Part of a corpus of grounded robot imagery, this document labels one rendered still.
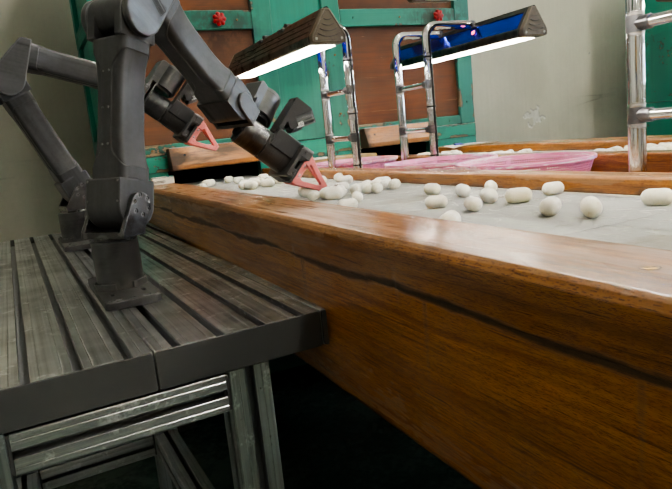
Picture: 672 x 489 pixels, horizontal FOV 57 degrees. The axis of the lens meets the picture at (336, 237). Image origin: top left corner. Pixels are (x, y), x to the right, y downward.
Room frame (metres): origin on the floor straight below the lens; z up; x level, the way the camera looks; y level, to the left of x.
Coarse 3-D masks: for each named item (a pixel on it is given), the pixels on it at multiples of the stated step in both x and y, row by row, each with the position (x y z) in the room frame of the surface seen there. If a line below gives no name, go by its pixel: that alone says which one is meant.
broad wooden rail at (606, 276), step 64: (192, 192) 1.30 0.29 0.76; (256, 256) 0.85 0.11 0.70; (320, 256) 0.65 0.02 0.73; (384, 256) 0.53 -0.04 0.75; (448, 256) 0.45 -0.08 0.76; (512, 256) 0.41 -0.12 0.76; (576, 256) 0.39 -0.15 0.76; (640, 256) 0.37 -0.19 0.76; (384, 320) 0.54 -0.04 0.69; (448, 320) 0.45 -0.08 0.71; (512, 320) 0.38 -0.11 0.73; (576, 320) 0.33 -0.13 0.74; (640, 320) 0.30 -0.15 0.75; (384, 384) 0.55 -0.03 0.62; (448, 384) 0.45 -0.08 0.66; (512, 384) 0.39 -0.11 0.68; (576, 384) 0.34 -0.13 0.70; (640, 384) 0.30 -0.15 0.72; (448, 448) 0.46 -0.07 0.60; (512, 448) 0.39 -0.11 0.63; (576, 448) 0.34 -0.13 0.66; (640, 448) 0.30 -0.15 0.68
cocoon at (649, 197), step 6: (642, 192) 0.70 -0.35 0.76; (648, 192) 0.69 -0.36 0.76; (654, 192) 0.69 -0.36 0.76; (660, 192) 0.69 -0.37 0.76; (666, 192) 0.68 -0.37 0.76; (642, 198) 0.70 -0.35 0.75; (648, 198) 0.69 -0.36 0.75; (654, 198) 0.69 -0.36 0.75; (660, 198) 0.69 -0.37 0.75; (666, 198) 0.68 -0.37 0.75; (648, 204) 0.70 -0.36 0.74; (654, 204) 0.69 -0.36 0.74; (660, 204) 0.69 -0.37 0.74; (666, 204) 0.69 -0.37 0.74
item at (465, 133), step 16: (448, 128) 2.39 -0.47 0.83; (464, 128) 2.42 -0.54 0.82; (304, 144) 2.13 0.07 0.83; (320, 144) 2.16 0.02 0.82; (336, 144) 2.19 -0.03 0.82; (416, 144) 2.46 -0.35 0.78; (448, 144) 2.39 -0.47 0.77; (160, 160) 1.93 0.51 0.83; (160, 176) 1.92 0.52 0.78; (176, 176) 2.10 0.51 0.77; (192, 176) 2.12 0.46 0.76; (208, 176) 2.14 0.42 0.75; (224, 176) 2.17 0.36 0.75; (240, 176) 2.16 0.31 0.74; (256, 176) 2.07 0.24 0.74; (272, 368) 2.07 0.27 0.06; (288, 368) 2.10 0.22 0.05
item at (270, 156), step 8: (272, 136) 1.14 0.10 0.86; (264, 152) 1.14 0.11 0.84; (272, 152) 1.14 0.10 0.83; (280, 152) 1.14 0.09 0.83; (296, 152) 1.15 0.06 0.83; (304, 152) 1.14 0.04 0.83; (264, 160) 1.15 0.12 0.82; (272, 160) 1.14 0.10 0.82; (280, 160) 1.14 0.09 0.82; (288, 160) 1.15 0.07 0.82; (296, 160) 1.13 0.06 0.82; (272, 168) 1.16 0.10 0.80; (280, 168) 1.15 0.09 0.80; (288, 168) 1.13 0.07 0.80; (288, 176) 1.13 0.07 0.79
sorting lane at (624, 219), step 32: (256, 192) 1.43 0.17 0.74; (288, 192) 1.35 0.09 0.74; (384, 192) 1.14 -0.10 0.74; (416, 192) 1.09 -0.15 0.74; (448, 192) 1.04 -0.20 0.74; (576, 192) 0.86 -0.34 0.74; (512, 224) 0.67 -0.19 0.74; (544, 224) 0.65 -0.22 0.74; (576, 224) 0.63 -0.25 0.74; (608, 224) 0.61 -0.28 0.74; (640, 224) 0.60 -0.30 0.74
